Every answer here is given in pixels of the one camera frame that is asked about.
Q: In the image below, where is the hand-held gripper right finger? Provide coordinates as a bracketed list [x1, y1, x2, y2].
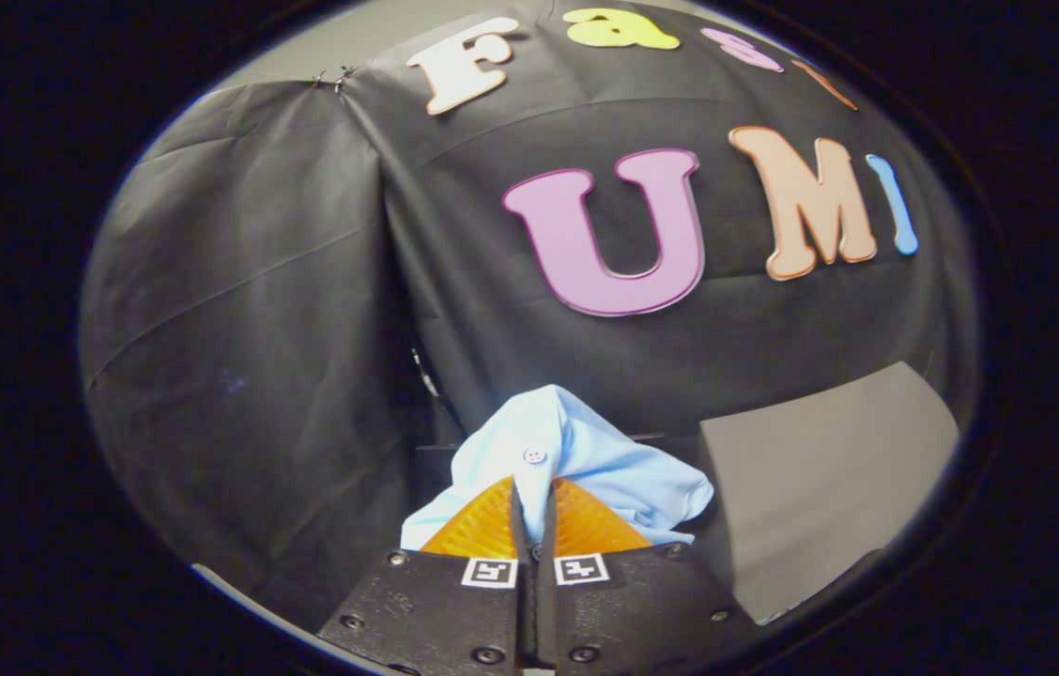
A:
[534, 477, 760, 676]

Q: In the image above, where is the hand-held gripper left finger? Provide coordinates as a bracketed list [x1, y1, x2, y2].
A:
[318, 476, 530, 676]

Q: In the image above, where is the light blue shirt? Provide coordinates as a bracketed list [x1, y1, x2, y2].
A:
[400, 384, 714, 551]

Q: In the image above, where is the beige cabinet with grey frame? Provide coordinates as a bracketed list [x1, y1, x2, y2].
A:
[698, 361, 962, 626]

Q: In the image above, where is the black backdrop cloth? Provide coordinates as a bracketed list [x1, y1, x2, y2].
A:
[79, 0, 979, 630]

